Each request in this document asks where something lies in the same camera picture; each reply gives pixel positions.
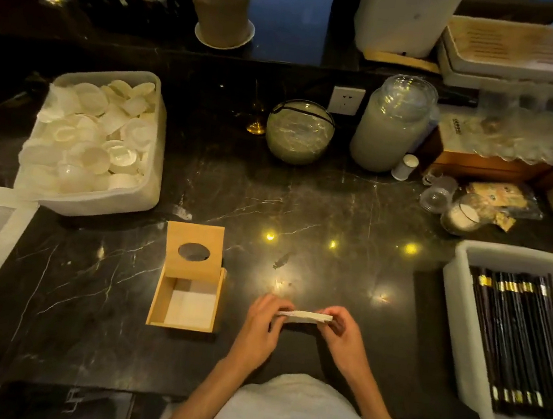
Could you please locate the person's left hand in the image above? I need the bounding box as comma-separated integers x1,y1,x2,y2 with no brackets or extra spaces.
228,290,297,371

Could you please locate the person's right hand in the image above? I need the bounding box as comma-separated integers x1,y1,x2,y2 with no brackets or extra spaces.
311,304,379,378

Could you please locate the white napkin stack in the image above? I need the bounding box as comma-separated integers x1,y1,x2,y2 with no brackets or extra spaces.
275,308,334,328

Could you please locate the person's left forearm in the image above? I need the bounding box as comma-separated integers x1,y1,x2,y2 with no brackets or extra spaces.
155,344,260,419

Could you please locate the person's right forearm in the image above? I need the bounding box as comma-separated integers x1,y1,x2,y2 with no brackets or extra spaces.
346,365,431,419

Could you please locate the person's white apron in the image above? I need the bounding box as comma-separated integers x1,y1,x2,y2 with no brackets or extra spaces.
153,357,455,419

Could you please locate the wooden napkin box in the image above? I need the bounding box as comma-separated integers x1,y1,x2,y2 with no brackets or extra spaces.
145,219,232,335

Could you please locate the white plastic chopstick bin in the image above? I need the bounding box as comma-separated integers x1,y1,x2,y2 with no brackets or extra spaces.
426,237,553,419

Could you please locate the small clear glass cup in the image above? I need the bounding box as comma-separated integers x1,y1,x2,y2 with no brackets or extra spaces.
417,172,460,217

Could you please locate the glass jar with white contents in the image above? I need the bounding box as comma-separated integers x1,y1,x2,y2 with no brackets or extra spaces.
438,190,487,240

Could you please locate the small white bottle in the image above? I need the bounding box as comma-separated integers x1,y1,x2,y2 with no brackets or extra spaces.
390,152,421,184

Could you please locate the white plastic dish bin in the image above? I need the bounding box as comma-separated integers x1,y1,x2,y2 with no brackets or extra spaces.
10,58,174,227

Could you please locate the round glass bowl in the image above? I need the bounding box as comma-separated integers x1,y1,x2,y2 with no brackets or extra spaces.
262,96,339,169

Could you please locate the bundle of black chopsticks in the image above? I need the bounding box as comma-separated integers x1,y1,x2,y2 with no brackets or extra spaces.
452,265,553,419

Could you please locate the large glass jar with lid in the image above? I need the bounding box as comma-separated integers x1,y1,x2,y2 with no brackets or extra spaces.
346,69,442,180

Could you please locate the clear bag of packets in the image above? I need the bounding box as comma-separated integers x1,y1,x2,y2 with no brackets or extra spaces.
461,177,547,237

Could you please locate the row of clear glasses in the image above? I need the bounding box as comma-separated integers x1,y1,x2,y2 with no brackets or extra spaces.
461,84,553,168

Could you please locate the white pot saucer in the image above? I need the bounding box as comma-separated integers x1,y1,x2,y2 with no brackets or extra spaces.
192,14,257,55

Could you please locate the white tea tray base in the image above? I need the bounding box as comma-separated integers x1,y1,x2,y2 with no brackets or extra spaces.
432,39,553,100

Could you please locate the white tall container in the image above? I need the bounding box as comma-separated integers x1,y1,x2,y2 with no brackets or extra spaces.
350,0,466,65

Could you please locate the beige plant pot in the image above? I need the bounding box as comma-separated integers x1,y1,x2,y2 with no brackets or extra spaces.
173,0,259,52

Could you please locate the white wall socket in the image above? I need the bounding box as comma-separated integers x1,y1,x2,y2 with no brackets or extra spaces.
327,85,367,118

